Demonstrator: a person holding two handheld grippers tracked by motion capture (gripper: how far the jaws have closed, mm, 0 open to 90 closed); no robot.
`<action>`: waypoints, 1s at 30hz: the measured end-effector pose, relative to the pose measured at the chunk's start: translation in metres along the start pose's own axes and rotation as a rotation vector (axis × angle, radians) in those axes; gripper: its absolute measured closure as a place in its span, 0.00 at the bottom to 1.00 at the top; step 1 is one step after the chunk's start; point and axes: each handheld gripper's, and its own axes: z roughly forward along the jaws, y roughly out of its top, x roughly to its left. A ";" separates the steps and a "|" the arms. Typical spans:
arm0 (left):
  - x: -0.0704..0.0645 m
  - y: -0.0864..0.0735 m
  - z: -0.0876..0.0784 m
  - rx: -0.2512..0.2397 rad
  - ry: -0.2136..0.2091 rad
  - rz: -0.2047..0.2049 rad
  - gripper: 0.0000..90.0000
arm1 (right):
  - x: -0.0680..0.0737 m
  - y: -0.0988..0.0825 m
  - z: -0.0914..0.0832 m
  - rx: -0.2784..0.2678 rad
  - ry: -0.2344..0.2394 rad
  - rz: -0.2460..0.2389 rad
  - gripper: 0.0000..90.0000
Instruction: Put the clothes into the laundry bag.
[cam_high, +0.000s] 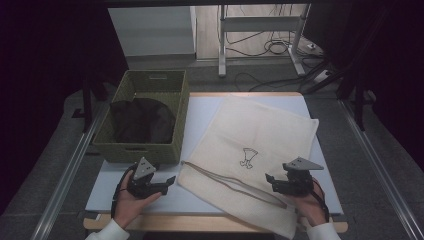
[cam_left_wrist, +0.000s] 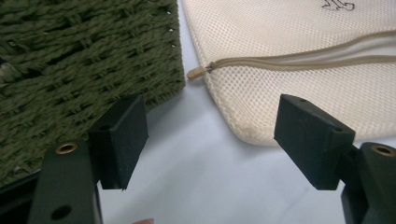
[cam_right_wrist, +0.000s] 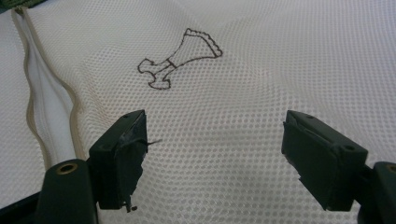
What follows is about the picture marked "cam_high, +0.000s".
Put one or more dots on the cream mesh laundry bag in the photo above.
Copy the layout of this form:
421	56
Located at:
260	133

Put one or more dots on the dark cloth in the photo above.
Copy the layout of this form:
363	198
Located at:
141	121

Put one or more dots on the person's right hand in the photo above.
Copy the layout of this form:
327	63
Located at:
310	206

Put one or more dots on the green woven basket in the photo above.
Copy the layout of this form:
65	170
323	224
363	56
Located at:
151	83

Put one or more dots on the white table mat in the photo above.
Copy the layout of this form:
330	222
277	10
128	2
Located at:
200	113

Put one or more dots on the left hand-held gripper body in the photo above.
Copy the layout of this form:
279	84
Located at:
144	168

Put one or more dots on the black stand leg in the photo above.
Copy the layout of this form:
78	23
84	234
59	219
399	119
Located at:
87	106
359	106

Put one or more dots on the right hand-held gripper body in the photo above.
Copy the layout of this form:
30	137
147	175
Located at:
300	180

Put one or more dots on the metal floor rail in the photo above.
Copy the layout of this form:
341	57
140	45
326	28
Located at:
66	173
380	166

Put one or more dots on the white power strip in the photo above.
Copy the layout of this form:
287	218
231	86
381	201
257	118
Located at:
321	76

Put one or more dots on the white cabinet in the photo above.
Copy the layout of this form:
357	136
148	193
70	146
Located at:
151	31

